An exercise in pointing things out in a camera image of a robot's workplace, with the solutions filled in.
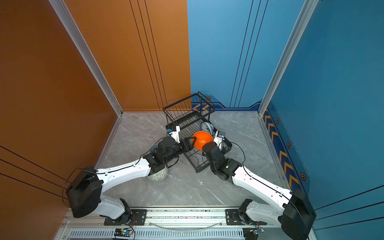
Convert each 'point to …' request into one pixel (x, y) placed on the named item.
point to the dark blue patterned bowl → (154, 148)
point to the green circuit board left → (123, 232)
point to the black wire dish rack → (191, 115)
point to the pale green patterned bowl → (158, 176)
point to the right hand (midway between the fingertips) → (207, 142)
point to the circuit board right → (251, 233)
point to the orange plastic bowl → (202, 137)
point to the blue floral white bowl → (207, 127)
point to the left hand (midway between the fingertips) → (194, 138)
